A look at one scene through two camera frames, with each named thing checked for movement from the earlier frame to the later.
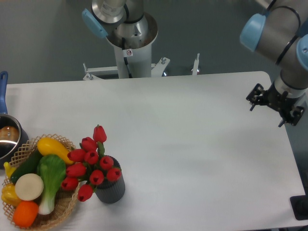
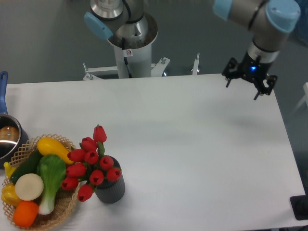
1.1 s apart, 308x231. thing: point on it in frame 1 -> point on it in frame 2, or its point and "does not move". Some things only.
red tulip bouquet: (89, 165) does not move
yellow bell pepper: (9, 195) does not move
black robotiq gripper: (281, 102) -> (252, 69)
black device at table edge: (300, 204) does not move
